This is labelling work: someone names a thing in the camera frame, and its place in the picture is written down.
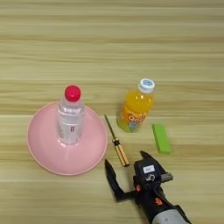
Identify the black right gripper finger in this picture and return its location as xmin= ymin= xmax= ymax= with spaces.
xmin=104 ymin=158 xmax=137 ymax=203
xmin=139 ymin=150 xmax=174 ymax=184

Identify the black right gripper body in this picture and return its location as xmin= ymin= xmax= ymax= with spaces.
xmin=132 ymin=174 xmax=183 ymax=224

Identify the green rectangular block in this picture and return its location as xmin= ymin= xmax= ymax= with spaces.
xmin=151 ymin=122 xmax=172 ymax=155

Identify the clear water bottle red cap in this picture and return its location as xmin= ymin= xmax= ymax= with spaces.
xmin=56 ymin=84 xmax=87 ymax=145

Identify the pink round plate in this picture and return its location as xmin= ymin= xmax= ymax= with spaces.
xmin=27 ymin=100 xmax=109 ymax=177

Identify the orange juice bottle white cap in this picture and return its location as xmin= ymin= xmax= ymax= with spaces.
xmin=115 ymin=77 xmax=156 ymax=134

